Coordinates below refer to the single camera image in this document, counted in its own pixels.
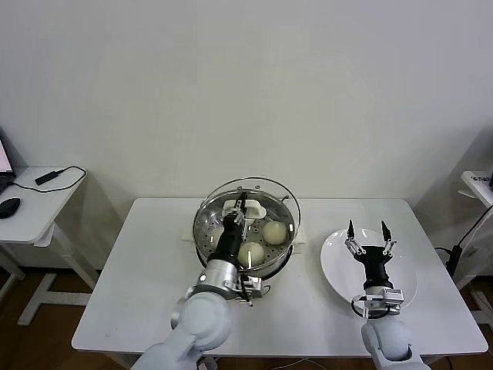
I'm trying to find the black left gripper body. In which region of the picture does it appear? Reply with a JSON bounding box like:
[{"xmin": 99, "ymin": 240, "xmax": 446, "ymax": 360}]
[{"xmin": 209, "ymin": 217, "xmax": 244, "ymax": 266}]

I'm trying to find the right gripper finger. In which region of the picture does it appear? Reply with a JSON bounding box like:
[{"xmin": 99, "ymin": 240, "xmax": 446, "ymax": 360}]
[
  {"xmin": 380, "ymin": 220, "xmax": 397, "ymax": 258},
  {"xmin": 344, "ymin": 219, "xmax": 367, "ymax": 256}
]

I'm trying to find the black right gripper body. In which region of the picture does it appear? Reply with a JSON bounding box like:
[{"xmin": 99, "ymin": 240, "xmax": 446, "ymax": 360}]
[{"xmin": 356, "ymin": 245, "xmax": 394, "ymax": 288}]

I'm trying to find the glass lid with white handle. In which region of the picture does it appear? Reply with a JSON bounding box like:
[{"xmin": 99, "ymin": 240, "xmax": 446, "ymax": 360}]
[{"xmin": 200, "ymin": 176, "xmax": 302, "ymax": 271}]

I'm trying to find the perforated stainless steamer basket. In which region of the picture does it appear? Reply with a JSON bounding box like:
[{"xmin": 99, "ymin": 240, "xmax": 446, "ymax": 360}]
[{"xmin": 192, "ymin": 188, "xmax": 297, "ymax": 273}]

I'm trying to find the white oval plate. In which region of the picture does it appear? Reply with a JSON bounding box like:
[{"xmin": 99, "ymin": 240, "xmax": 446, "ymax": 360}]
[{"xmin": 319, "ymin": 227, "xmax": 419, "ymax": 309}]

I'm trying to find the black adapter dongle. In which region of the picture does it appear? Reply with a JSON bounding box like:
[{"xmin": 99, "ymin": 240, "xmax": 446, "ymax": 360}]
[{"xmin": 35, "ymin": 168, "xmax": 65, "ymax": 185}]

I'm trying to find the white side desk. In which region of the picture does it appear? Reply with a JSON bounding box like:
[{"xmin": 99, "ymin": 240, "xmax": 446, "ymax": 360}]
[{"xmin": 0, "ymin": 166, "xmax": 101, "ymax": 327}]

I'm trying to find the black computer mouse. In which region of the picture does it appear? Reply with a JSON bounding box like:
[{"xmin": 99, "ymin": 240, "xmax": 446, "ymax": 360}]
[{"xmin": 0, "ymin": 197, "xmax": 22, "ymax": 220}]

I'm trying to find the black laptop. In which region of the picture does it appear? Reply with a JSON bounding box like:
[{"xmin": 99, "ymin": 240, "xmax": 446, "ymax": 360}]
[{"xmin": 0, "ymin": 125, "xmax": 17, "ymax": 193}]

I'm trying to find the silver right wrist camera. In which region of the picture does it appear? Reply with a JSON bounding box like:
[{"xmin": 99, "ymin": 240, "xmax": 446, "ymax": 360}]
[{"xmin": 381, "ymin": 288, "xmax": 405, "ymax": 309}]

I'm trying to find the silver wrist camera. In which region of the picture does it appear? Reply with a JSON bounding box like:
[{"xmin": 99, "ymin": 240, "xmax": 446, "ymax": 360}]
[
  {"xmin": 240, "ymin": 275, "xmax": 267, "ymax": 300},
  {"xmin": 381, "ymin": 288, "xmax": 405, "ymax": 309}
]

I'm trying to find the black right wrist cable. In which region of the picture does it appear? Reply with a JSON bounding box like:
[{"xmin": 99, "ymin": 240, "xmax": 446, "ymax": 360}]
[{"xmin": 349, "ymin": 294, "xmax": 401, "ymax": 319}]

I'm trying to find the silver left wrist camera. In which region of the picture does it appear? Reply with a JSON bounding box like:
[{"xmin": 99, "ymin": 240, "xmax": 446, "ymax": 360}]
[{"xmin": 240, "ymin": 275, "xmax": 267, "ymax": 300}]

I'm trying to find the black power cable with adapter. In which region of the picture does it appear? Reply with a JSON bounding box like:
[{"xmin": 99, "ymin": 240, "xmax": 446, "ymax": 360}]
[{"xmin": 434, "ymin": 203, "xmax": 493, "ymax": 278}]

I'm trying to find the black dongle cable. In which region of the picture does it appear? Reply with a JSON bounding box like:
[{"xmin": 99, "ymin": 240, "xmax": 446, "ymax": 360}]
[{"xmin": 5, "ymin": 165, "xmax": 88, "ymax": 192}]

